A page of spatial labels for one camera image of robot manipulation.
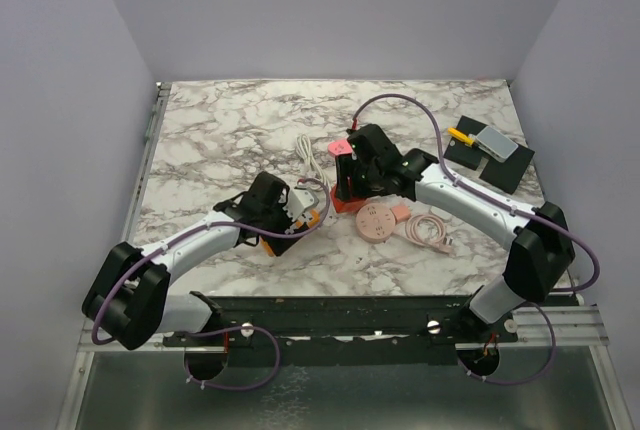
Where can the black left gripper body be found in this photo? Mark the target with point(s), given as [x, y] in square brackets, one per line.
[276, 219]

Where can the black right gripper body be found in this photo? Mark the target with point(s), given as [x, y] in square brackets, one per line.
[363, 179]

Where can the pink triangular power strip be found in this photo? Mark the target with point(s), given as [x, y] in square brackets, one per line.
[339, 148]

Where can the orange power strip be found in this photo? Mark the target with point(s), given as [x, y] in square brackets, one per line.
[278, 246]

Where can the round pink power strip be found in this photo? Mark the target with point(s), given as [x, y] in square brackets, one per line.
[375, 223]

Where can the pink cube socket adapter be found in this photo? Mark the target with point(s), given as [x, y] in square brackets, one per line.
[401, 213]

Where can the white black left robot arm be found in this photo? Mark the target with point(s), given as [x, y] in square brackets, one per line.
[129, 300]

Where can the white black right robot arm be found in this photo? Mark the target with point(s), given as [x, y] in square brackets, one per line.
[536, 239]

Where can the black flat box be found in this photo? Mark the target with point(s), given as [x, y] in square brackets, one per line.
[507, 175]

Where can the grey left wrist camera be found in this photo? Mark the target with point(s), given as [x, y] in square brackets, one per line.
[300, 203]

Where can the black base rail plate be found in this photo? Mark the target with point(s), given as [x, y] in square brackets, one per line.
[342, 331]

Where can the white grey network switch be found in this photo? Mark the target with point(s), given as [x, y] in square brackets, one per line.
[495, 144]

